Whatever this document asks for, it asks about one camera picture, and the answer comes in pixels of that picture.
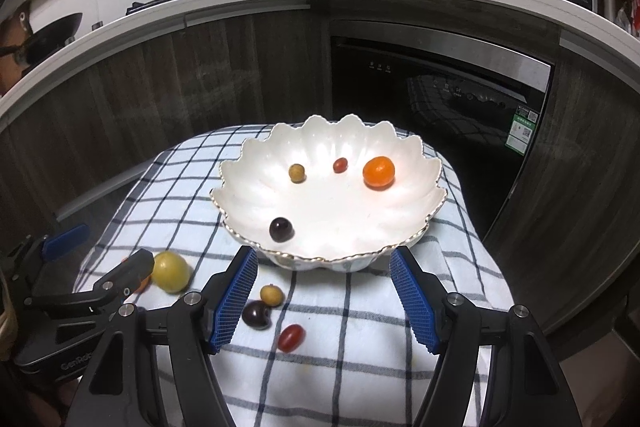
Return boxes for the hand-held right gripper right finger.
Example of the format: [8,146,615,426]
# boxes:
[389,245,583,427]

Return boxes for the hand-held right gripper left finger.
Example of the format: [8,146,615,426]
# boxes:
[75,245,259,427]

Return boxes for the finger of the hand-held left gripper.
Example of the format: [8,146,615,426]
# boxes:
[29,249,155,322]
[0,224,90,282]

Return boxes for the dark purple grape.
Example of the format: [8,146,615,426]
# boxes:
[269,216,295,243]
[241,300,273,331]

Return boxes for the yellow-green round fruit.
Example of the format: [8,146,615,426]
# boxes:
[151,251,192,294]

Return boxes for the white scalloped bowl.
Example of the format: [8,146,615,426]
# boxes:
[210,114,448,271]

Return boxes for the blue checked white cloth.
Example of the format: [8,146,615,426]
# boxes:
[72,124,513,427]

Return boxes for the dark wood kitchen cabinets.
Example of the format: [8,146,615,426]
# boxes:
[0,0,640,343]

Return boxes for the black built-in dishwasher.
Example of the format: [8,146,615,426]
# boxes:
[327,36,556,238]

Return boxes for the black wok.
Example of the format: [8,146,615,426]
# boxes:
[20,12,83,65]

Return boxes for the black stove grate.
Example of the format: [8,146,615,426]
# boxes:
[125,0,186,15]

